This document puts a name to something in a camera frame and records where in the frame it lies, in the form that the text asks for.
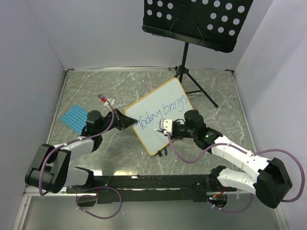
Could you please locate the blue studded building plate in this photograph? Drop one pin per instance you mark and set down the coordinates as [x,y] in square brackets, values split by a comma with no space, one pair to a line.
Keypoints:
[75,118]

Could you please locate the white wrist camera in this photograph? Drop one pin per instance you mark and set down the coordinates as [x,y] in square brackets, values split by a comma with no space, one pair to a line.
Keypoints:
[107,101]
[166,124]

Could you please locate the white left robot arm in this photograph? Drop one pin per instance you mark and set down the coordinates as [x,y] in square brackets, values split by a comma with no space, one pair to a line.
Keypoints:
[50,169]

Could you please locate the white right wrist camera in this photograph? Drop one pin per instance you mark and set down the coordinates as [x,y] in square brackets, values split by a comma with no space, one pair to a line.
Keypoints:
[166,124]

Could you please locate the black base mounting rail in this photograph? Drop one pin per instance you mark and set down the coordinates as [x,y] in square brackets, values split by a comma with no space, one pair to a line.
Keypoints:
[145,188]

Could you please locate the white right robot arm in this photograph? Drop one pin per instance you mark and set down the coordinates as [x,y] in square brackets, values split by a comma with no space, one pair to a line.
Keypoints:
[267,179]

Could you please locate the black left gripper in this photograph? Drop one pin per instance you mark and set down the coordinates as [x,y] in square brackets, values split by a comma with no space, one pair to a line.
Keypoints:
[122,121]

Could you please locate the yellow framed whiteboard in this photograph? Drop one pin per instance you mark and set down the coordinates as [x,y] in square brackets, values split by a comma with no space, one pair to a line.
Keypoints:
[169,101]

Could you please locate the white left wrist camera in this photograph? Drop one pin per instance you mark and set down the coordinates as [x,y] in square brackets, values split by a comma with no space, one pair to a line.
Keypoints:
[107,101]

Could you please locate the black perforated music stand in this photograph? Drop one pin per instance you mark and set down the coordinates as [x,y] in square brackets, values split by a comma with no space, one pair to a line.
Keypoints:
[213,24]

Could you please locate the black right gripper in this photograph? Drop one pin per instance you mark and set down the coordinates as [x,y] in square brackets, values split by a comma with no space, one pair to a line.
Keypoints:
[173,135]

